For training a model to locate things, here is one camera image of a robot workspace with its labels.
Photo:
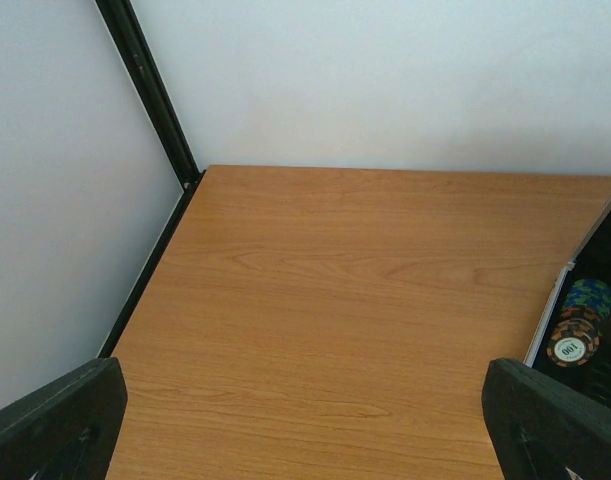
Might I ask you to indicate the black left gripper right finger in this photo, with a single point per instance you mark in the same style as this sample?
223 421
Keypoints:
542 429

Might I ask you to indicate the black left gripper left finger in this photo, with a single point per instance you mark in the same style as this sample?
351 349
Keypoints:
67 429

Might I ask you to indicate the brown poker chip stack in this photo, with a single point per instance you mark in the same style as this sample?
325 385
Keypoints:
575 338

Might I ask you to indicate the blue poker chip stack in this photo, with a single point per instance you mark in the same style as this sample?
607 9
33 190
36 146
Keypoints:
590 293

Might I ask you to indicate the aluminium poker case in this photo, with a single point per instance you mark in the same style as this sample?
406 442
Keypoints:
592 259

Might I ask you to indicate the black enclosure frame post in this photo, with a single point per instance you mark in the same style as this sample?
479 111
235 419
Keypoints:
128 36

